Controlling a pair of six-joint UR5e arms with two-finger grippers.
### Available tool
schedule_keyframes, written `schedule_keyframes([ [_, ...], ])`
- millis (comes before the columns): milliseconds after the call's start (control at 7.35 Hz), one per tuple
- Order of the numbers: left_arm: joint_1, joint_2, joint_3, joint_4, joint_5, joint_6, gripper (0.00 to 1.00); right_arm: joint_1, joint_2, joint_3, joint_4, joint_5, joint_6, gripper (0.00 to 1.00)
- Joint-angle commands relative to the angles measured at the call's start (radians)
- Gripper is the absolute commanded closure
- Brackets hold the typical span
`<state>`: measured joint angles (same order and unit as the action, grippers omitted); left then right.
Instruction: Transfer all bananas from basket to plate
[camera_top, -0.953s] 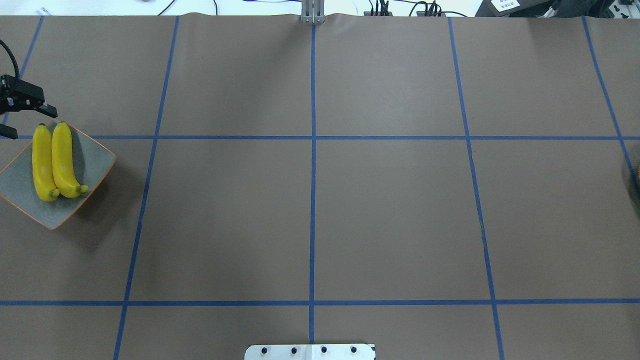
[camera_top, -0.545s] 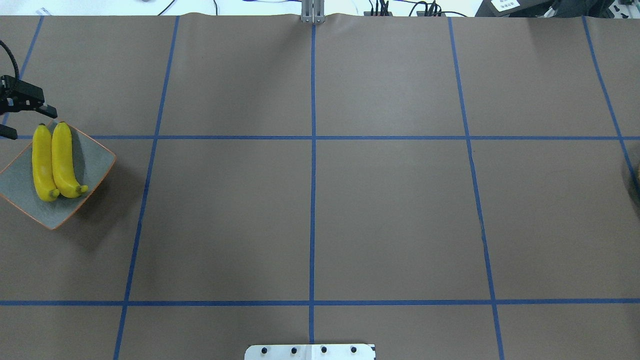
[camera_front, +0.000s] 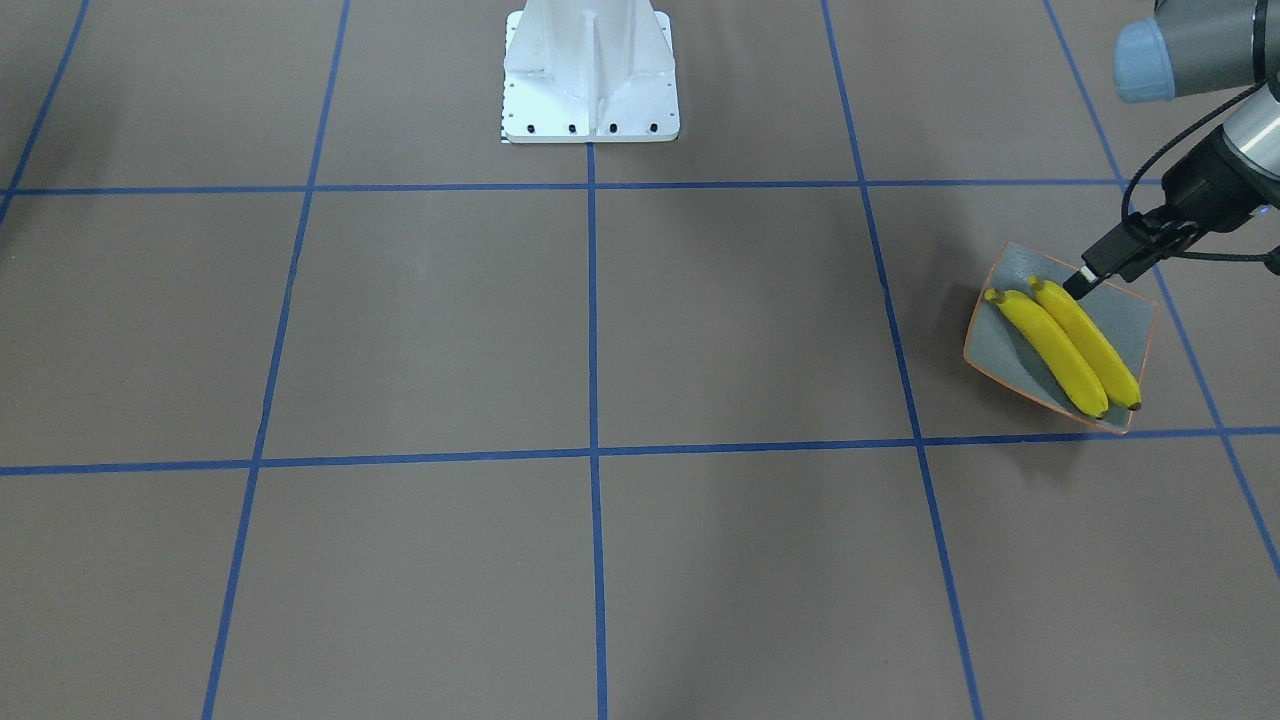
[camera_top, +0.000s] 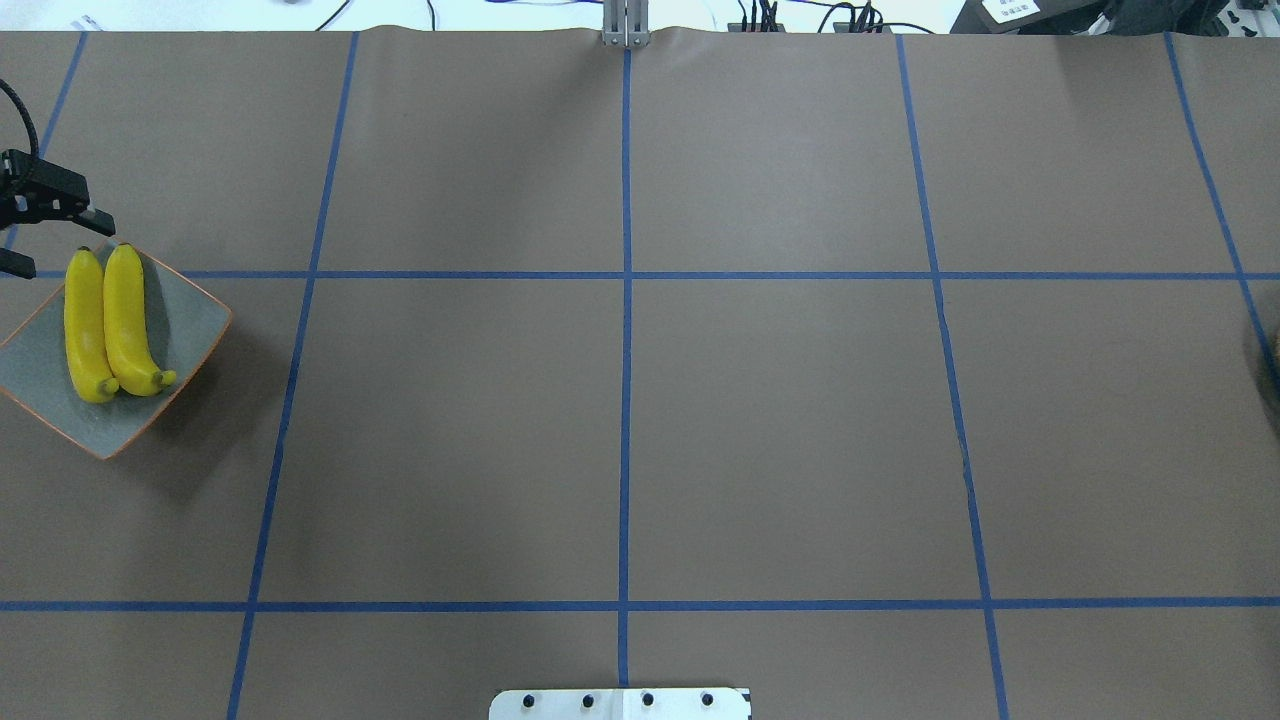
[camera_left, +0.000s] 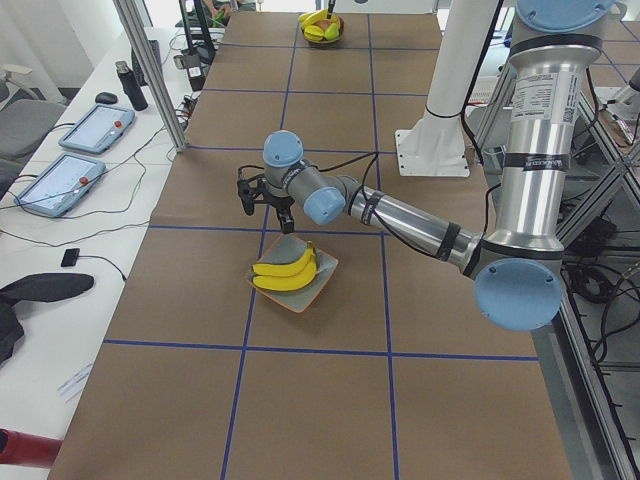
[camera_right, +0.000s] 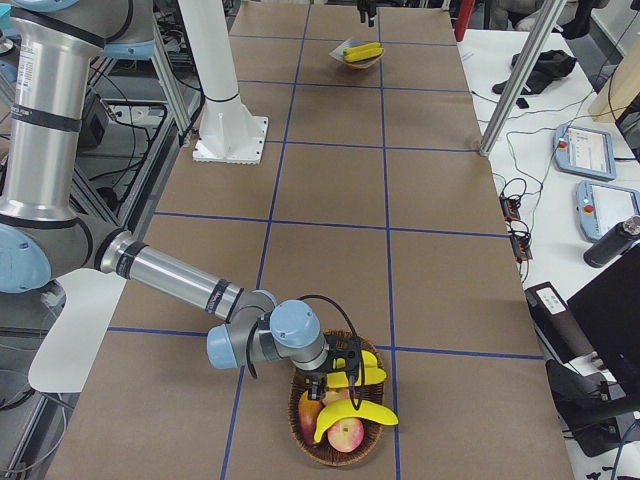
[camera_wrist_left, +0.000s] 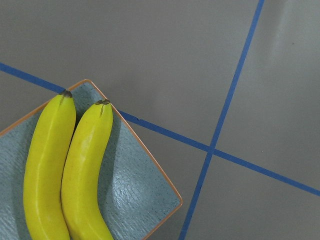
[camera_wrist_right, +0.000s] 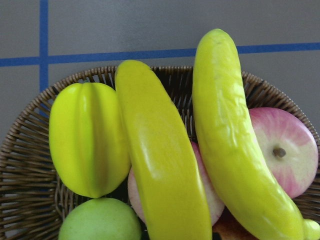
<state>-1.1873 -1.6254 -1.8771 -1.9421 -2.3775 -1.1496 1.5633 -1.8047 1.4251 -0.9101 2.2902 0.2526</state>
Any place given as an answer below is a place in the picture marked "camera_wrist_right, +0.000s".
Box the green apple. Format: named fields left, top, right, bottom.
left=58, top=197, right=142, bottom=240

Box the wooden fruit basket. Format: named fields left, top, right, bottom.
left=0, top=66, right=320, bottom=240

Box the yellow banana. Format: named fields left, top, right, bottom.
left=192, top=28, right=320, bottom=240
left=115, top=60, right=213, bottom=240

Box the pink white apple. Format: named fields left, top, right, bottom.
left=249, top=107, right=319, bottom=199

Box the yellow green fruit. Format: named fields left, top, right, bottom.
left=48, top=82, right=131, bottom=198

